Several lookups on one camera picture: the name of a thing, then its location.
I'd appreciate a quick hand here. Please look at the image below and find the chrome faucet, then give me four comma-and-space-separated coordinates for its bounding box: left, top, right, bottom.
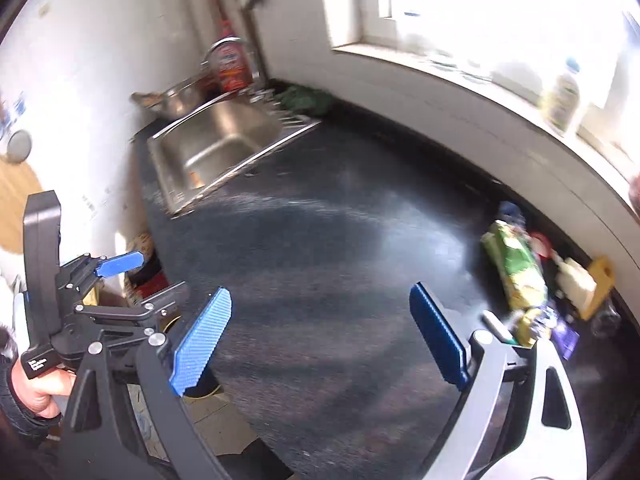
201, 36, 265, 92

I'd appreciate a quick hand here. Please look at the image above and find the stainless steel sink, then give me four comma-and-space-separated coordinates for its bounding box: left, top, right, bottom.
141, 90, 320, 218

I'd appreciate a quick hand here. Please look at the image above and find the green white marker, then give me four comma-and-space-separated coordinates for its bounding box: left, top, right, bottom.
480, 310, 518, 346

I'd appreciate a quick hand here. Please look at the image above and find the round wooden board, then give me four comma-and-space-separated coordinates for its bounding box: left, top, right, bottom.
0, 160, 42, 255

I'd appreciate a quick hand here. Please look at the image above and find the dark green cloth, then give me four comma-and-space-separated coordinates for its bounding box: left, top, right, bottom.
276, 84, 335, 117

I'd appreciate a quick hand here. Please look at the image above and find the red dish soap bottle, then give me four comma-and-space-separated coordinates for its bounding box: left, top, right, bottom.
206, 42, 253, 92

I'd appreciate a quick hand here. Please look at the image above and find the crumpled foil wrapper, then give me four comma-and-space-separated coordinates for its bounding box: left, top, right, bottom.
511, 306, 559, 348

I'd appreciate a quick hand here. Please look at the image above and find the green snack bag left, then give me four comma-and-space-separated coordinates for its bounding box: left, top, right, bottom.
480, 220, 548, 310

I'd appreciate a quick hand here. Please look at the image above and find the blue cream tube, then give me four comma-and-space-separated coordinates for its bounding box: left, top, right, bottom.
551, 318, 579, 361

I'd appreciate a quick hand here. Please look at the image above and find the yellow sponge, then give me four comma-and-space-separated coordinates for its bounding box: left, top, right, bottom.
580, 256, 615, 321

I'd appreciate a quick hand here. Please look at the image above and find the person's left hand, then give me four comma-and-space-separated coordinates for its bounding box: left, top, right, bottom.
11, 360, 76, 419

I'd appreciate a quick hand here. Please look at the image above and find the white bottle green pump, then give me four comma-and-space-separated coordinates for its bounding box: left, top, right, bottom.
539, 58, 580, 133

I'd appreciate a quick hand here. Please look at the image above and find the red jar lid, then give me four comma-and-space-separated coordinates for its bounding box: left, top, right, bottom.
528, 232, 553, 260

